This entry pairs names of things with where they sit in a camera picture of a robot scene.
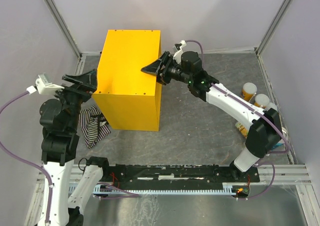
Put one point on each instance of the yellow shelf cabinet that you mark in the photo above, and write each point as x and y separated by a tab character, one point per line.
128	98

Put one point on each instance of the green label can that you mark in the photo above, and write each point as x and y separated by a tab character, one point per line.
242	129

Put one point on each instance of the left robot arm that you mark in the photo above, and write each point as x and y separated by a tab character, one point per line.
59	118

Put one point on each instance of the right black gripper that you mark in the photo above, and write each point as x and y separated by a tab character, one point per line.
166	61

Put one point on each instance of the striped black white cloth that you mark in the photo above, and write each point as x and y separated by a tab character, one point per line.
93	125

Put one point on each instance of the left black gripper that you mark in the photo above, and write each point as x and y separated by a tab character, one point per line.
86	83

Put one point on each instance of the light blue cable duct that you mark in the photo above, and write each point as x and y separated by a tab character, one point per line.
200	186

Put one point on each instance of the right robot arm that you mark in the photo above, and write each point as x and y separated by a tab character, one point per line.
264	126

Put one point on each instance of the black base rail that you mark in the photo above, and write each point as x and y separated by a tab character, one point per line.
123	173

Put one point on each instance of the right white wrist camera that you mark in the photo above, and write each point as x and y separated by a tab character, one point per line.
178	51

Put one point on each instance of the blue orange can with spoon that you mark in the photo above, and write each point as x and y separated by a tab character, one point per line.
261	100

